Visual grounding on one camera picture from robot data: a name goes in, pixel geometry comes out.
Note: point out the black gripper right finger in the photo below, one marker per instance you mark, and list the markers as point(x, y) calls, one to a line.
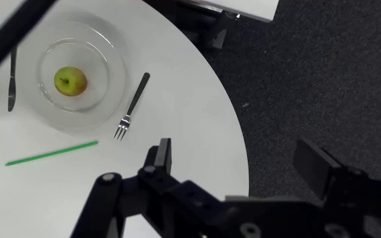
point(315, 166)

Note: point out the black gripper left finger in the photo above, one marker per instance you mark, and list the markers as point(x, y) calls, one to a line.
point(158, 163)

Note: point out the green plastic straw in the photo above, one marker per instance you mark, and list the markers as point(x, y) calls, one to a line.
point(50, 154)

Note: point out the green yellow apple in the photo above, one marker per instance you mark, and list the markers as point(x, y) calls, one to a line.
point(70, 81)

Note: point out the white round plate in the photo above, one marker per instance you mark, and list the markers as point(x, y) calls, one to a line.
point(62, 44)

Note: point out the white side table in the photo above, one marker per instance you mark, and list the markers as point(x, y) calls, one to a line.
point(257, 9)

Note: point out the black handled fork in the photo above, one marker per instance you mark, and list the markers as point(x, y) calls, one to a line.
point(126, 121)

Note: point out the black handled knife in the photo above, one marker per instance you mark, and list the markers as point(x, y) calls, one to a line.
point(12, 81)

